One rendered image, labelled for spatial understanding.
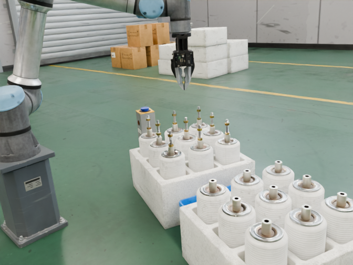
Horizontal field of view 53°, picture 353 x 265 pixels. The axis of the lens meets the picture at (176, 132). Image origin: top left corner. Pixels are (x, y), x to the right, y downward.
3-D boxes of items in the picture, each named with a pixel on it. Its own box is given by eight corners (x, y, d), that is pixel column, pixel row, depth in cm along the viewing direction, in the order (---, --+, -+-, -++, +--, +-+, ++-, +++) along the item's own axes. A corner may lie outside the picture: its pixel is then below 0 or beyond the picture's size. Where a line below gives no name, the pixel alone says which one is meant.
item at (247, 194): (243, 244, 105) (242, 190, 99) (225, 228, 113) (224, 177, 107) (269, 234, 108) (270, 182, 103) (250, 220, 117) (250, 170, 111)
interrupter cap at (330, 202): (342, 216, 84) (342, 214, 84) (318, 202, 91) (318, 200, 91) (364, 207, 87) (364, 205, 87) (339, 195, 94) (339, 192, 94)
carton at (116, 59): (127, 64, 562) (125, 44, 552) (136, 65, 545) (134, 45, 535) (112, 67, 543) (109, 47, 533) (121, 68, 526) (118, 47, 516)
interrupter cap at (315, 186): (305, 195, 95) (306, 193, 94) (286, 184, 101) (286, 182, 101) (326, 189, 97) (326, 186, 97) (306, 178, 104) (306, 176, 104)
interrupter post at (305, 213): (305, 222, 83) (306, 210, 82) (298, 217, 85) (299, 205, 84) (313, 219, 84) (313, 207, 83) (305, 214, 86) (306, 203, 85)
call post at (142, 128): (146, 176, 169) (139, 114, 159) (141, 171, 175) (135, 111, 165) (159, 173, 171) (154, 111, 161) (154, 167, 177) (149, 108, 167)
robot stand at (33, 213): (20, 248, 121) (0, 169, 111) (0, 228, 134) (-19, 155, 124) (69, 225, 133) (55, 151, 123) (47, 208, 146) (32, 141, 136)
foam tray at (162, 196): (164, 230, 126) (161, 185, 120) (133, 185, 160) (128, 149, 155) (255, 202, 140) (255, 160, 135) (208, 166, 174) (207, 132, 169)
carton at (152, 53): (163, 63, 537) (162, 43, 528) (152, 66, 522) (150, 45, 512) (151, 62, 558) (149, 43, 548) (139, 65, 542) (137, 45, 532)
